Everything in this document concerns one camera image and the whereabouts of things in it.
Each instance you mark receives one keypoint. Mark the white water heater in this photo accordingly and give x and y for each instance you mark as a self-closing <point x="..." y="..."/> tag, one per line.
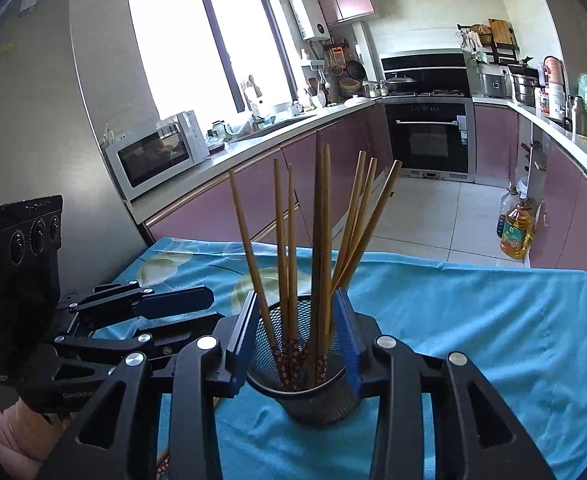
<point x="309" y="17"/>

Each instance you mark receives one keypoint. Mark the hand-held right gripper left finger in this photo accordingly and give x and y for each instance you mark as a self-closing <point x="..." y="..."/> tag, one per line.
<point x="241" y="350"/>

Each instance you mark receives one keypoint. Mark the grey refrigerator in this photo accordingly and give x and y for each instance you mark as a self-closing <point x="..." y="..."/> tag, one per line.
<point x="48" y="135"/>

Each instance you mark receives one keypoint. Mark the pink thermos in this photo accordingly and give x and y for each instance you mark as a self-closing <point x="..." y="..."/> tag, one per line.
<point x="554" y="70"/>

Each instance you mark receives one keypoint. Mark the yellow cooking oil bottle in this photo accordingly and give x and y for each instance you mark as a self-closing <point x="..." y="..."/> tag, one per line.
<point x="517" y="232"/>

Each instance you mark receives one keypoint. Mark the black mesh utensil holder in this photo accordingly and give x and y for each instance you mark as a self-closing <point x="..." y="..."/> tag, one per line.
<point x="313" y="410"/>

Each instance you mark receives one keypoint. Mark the black wall rack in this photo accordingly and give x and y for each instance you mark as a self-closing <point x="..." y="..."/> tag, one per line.
<point x="498" y="55"/>

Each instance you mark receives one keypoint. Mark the black range hood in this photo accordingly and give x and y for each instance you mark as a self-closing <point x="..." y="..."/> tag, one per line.
<point x="423" y="72"/>

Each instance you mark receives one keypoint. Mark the white microwave oven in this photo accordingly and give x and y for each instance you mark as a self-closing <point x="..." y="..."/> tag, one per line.
<point x="153" y="157"/>

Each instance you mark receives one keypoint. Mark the pink base cabinets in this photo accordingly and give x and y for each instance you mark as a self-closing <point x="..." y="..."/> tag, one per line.
<point x="563" y="220"/>
<point x="198" y="210"/>

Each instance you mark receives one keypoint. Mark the black built-in oven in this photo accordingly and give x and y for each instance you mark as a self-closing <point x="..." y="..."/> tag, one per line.
<point x="428" y="140"/>

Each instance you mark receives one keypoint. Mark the dark sauce bottle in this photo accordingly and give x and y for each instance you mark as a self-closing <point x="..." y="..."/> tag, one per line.
<point x="504" y="215"/>

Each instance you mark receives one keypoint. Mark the steel bottle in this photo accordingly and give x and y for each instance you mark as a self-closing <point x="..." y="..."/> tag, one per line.
<point x="581" y="117"/>

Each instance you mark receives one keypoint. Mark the clear plastic bag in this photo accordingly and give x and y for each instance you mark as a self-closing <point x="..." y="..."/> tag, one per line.
<point x="238" y="125"/>

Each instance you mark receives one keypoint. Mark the white bottle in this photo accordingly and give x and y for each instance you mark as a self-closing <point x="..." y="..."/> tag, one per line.
<point x="557" y="100"/>

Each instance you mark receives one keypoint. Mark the kitchen window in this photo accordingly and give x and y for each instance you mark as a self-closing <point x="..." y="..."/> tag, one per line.
<point x="183" y="60"/>

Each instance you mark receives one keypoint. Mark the hanging frying pan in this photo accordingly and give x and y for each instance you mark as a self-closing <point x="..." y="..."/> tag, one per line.
<point x="355" y="70"/>

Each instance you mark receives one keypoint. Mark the wooden cutting board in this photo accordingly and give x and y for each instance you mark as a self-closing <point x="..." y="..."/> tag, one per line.
<point x="499" y="31"/>

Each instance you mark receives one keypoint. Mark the lidded wok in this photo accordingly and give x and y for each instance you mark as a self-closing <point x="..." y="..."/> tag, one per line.
<point x="401" y="82"/>

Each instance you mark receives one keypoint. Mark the blue floral tablecloth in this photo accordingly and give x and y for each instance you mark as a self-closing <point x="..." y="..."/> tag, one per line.
<point x="473" y="335"/>

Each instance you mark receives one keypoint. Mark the wooden steamer basket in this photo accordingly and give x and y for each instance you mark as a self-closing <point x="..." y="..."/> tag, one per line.
<point x="351" y="86"/>

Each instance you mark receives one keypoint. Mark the white plate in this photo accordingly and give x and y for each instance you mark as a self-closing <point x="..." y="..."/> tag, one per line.
<point x="358" y="101"/>

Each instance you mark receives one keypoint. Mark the person's left hand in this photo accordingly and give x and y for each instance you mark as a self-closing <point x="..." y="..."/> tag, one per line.
<point x="48" y="421"/>

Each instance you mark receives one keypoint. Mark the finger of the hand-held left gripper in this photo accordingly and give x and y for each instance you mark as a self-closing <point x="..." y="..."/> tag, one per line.
<point x="123" y="342"/>
<point x="173" y="302"/>

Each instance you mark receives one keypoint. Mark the silver rice cooker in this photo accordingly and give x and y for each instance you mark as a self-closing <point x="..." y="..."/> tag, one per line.
<point x="494" y="85"/>

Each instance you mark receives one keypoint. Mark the bundle of wooden chopsticks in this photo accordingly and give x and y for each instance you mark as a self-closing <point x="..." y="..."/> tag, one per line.
<point x="318" y="235"/>

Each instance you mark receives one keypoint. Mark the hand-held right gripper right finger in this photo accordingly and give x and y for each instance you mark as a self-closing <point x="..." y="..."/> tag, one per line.
<point x="351" y="345"/>

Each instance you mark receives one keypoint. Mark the steel stock pot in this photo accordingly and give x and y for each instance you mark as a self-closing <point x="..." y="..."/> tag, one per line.
<point x="526" y="90"/>

